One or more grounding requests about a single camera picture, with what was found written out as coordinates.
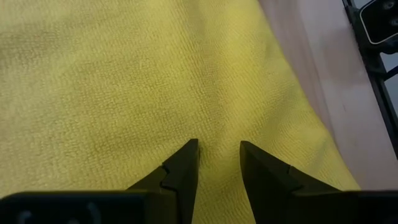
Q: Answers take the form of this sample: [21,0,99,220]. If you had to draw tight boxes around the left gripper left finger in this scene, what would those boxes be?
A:
[0,138,200,224]

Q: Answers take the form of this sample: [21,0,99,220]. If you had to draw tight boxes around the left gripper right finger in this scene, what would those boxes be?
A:
[239,140,398,224]

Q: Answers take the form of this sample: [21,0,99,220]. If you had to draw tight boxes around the yellow microfiber towel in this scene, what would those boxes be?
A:
[0,0,361,224]

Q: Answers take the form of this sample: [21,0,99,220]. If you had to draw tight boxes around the black aluminium rig frame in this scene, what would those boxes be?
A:
[341,0,398,159]

